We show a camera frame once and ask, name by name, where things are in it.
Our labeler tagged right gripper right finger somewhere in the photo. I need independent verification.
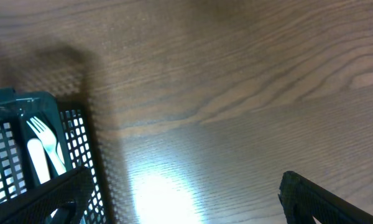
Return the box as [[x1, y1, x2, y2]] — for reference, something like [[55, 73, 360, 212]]
[[278, 171, 373, 224]]

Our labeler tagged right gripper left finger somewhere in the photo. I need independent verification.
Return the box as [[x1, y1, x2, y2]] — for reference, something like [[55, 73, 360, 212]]
[[0, 166, 94, 223]]

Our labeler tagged white plastic fork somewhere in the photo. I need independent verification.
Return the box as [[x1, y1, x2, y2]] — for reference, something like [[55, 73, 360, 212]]
[[26, 116, 67, 175], [27, 138, 50, 184]]

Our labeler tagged white plastic spoon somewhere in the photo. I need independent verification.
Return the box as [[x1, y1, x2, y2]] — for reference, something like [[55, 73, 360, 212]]
[[57, 142, 65, 165]]

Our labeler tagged black plastic basket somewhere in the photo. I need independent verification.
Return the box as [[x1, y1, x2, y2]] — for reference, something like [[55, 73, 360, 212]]
[[0, 88, 111, 223]]

